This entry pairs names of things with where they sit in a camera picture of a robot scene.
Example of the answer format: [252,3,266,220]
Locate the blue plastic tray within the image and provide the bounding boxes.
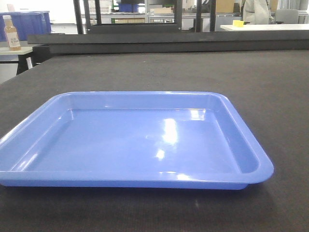
[0,91,274,190]

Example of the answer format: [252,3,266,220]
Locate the yellow box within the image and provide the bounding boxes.
[232,20,245,27]

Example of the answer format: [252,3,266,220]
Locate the cardboard box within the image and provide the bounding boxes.
[216,0,235,13]

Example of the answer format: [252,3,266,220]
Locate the person in beige coat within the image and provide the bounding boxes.
[242,0,274,25]

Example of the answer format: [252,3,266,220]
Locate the white side table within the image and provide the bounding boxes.
[0,41,38,75]

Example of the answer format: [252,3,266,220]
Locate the blue storage bin background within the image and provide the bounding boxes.
[0,11,51,42]

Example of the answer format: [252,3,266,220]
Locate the orange juice bottle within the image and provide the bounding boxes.
[2,15,21,51]

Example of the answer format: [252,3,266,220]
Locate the white background table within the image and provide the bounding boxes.
[220,24,309,31]

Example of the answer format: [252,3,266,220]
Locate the grey office chair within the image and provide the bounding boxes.
[275,9,299,24]

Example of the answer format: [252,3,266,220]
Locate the black metal frame rack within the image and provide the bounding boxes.
[73,0,216,34]

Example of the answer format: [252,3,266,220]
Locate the black table edge rail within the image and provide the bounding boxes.
[28,30,309,55]

